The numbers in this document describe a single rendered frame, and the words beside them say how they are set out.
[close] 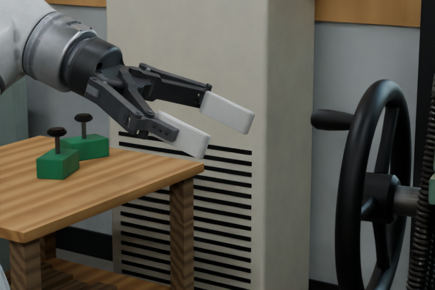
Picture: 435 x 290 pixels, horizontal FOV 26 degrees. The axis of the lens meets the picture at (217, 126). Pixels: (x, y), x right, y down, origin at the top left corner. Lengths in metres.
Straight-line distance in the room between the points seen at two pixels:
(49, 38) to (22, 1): 0.07
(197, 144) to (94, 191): 1.14
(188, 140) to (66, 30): 0.22
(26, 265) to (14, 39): 0.88
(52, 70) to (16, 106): 1.96
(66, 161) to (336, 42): 0.84
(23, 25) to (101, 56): 0.11
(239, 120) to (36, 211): 0.95
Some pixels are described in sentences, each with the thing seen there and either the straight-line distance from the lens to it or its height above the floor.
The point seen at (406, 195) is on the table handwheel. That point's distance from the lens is 1.15.
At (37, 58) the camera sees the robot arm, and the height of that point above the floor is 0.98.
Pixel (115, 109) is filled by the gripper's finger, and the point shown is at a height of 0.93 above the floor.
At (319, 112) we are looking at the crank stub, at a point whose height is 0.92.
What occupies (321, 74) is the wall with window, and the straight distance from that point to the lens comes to 2.68.
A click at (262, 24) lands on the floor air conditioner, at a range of 2.41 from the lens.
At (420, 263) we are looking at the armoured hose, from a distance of 1.13.
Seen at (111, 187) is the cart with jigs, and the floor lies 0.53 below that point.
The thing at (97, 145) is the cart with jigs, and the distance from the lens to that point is 2.47.
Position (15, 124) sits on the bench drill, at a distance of 3.13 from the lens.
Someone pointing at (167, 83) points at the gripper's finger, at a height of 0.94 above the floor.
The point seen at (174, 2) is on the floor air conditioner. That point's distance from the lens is 2.55.
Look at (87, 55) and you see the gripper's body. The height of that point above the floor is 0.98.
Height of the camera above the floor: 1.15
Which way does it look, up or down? 13 degrees down
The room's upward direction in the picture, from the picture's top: straight up
